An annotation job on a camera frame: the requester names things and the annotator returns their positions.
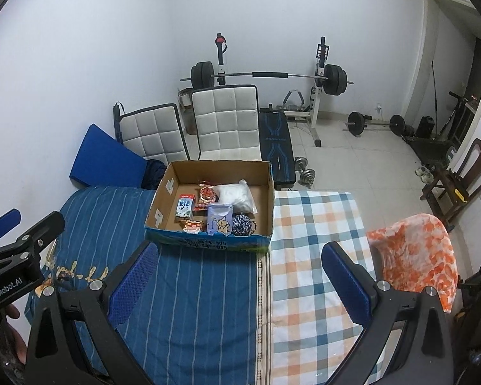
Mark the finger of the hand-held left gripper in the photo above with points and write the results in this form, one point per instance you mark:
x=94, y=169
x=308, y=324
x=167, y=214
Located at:
x=40, y=232
x=2, y=224

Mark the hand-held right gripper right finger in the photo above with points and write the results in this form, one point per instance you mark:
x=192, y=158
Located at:
x=344, y=276

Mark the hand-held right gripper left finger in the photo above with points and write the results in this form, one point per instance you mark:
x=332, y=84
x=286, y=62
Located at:
x=134, y=280

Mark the panda print snack packet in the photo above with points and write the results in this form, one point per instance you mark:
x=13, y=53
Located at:
x=193, y=226

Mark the white blue milk carton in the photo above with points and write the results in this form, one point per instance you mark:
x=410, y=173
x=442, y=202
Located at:
x=185, y=207

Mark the cardboard box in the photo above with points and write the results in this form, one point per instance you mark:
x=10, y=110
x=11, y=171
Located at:
x=164, y=192

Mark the light blue pouch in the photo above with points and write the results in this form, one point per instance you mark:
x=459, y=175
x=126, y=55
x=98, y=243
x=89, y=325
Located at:
x=219, y=220

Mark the red snack packet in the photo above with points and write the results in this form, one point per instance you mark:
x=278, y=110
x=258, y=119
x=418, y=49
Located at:
x=206, y=196

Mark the blue white yarn ball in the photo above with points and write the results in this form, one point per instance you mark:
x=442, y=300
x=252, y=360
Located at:
x=243, y=224

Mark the white stuffed plastic bag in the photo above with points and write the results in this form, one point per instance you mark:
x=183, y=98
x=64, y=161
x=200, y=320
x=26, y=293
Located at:
x=236, y=196

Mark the person's left hand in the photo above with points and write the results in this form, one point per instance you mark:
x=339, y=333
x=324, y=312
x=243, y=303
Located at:
x=16, y=337

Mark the plaid bed sheet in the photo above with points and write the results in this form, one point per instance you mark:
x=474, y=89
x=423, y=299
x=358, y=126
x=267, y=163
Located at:
x=304, y=248

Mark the blue striped blanket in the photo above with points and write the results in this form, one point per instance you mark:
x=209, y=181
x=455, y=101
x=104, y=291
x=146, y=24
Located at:
x=200, y=308

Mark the orange floral towel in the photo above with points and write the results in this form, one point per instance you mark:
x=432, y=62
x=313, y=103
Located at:
x=417, y=256

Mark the blue foam mat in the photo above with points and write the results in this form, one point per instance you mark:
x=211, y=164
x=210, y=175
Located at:
x=104, y=156

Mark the dark blue cloth bundle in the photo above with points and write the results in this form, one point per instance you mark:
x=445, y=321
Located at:
x=154, y=173

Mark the chrome dumbbells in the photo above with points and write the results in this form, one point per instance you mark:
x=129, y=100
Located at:
x=304, y=170

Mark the pair of white shoes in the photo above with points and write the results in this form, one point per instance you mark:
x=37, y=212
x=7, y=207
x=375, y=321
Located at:
x=423, y=172

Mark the black weight bench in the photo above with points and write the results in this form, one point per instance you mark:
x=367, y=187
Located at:
x=276, y=144

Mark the white padded chair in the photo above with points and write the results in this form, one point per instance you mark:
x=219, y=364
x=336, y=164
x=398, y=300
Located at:
x=224, y=122
x=154, y=132

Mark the short barbell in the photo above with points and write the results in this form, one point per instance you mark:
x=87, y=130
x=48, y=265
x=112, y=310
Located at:
x=356, y=123

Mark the dark wooden chair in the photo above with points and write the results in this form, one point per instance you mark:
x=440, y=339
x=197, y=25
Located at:
x=475, y=172

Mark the black speaker box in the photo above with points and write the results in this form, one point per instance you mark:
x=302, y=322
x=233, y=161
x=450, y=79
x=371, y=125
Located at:
x=425, y=127

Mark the white barbell rack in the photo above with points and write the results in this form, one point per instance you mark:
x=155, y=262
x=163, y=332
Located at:
x=318, y=100

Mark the long barbell with black plates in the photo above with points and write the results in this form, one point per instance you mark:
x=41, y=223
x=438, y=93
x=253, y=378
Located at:
x=270, y=75

